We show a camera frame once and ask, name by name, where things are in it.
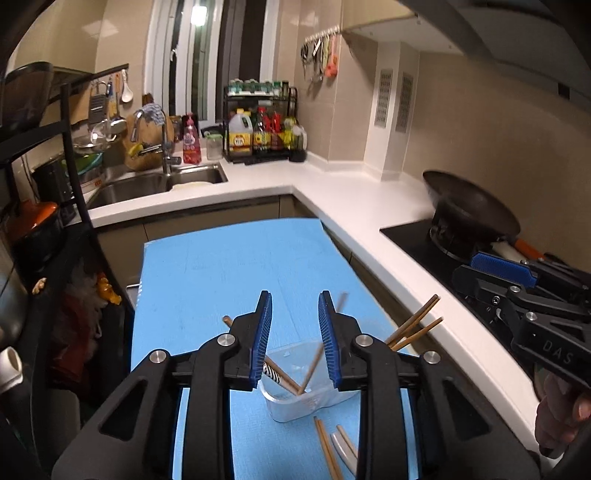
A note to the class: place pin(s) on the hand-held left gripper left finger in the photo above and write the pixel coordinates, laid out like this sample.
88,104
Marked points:
261,341

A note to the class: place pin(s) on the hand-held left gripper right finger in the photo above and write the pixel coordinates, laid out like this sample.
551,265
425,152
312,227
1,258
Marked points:
328,341

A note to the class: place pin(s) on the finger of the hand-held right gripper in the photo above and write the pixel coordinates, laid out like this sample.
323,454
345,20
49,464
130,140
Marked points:
503,267
485,286

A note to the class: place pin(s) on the clear plastic utensil holder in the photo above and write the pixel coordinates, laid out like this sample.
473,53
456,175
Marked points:
295,408

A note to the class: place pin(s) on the person's right hand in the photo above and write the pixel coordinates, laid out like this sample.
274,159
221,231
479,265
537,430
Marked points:
563,415

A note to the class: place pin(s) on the blue table cloth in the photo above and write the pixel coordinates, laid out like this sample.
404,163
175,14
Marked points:
221,267

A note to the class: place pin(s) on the black gas stove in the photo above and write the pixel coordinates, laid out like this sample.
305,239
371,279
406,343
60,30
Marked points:
411,235

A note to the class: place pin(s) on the red plastic bag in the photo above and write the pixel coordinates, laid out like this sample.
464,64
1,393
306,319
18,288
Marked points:
76,327

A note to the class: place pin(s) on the steel sink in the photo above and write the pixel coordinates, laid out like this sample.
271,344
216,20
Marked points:
138,189

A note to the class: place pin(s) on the glass jar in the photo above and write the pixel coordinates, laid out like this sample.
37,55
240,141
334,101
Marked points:
214,146

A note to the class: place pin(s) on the clear oil dispenser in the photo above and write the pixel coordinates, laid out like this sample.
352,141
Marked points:
298,143

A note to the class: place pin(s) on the oil jug yellow label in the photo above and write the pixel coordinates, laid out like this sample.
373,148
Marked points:
240,136

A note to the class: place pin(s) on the row of sauce bottles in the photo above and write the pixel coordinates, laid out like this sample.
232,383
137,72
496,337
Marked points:
272,134

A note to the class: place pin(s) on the red dish soap bottle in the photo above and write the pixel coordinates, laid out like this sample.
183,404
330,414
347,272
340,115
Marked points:
192,143

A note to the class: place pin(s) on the steel kitchen faucet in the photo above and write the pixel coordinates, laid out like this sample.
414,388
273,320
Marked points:
165,147

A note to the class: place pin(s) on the wooden cutting board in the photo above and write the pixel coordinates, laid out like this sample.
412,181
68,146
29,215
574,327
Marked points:
138,159

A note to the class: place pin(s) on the black spice rack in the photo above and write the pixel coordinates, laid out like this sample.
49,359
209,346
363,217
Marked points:
226,124

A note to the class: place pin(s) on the range hood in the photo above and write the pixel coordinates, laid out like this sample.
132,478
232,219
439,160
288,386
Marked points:
485,27

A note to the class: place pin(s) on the blue dish rag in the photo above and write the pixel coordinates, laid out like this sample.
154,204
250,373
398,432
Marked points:
154,115

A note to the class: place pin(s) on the white paper roll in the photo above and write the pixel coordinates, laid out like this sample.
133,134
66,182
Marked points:
10,369

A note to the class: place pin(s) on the orange lidded pot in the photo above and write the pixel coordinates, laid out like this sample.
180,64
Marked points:
34,226

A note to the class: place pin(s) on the row of spice jars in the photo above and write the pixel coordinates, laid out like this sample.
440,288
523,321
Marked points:
256,86

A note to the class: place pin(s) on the metal strainer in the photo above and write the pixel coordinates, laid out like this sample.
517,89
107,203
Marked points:
92,143

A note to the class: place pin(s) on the orange peeler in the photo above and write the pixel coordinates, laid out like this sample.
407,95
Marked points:
331,60

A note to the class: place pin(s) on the black shelving rack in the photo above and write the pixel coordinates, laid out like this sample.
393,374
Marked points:
69,138

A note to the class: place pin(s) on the white ladle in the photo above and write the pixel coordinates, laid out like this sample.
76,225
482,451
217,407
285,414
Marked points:
127,92

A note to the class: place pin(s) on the metal grater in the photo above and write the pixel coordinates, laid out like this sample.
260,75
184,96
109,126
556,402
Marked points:
98,104

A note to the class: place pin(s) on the window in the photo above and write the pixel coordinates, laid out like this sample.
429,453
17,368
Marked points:
207,55

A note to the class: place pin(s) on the wall vent grille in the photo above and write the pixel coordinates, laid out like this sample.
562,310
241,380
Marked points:
383,97
405,104

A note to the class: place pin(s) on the hanging utensils on wall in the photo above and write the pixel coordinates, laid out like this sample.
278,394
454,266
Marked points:
311,60

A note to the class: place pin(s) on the wall hook rail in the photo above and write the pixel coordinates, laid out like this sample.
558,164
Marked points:
323,33

